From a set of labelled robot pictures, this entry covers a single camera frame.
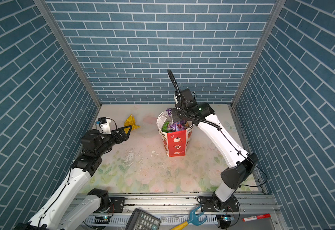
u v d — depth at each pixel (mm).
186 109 533
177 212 725
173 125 749
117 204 735
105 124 663
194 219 680
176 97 576
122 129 659
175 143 793
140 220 680
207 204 736
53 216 405
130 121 1019
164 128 783
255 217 696
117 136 649
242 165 414
